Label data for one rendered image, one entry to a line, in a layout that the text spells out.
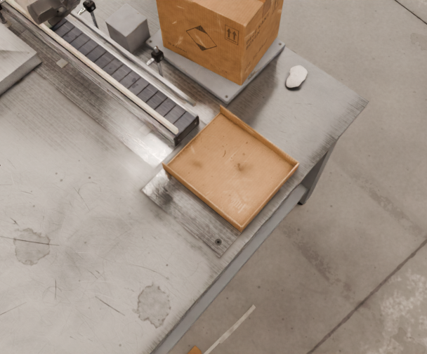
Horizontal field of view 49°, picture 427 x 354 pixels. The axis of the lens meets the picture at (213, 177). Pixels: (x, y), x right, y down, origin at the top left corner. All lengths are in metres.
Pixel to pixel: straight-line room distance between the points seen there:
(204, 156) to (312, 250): 0.96
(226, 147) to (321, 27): 1.57
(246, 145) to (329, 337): 1.03
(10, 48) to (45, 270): 0.74
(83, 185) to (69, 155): 0.11
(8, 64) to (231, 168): 0.78
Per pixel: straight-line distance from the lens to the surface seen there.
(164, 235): 1.32
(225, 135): 1.43
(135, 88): 1.49
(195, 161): 1.39
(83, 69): 1.57
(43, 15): 1.45
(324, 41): 2.79
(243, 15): 1.32
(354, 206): 2.31
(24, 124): 1.57
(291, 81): 1.53
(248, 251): 1.93
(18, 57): 1.66
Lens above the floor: 2.08
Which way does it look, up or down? 66 degrees down
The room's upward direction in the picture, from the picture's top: 1 degrees counter-clockwise
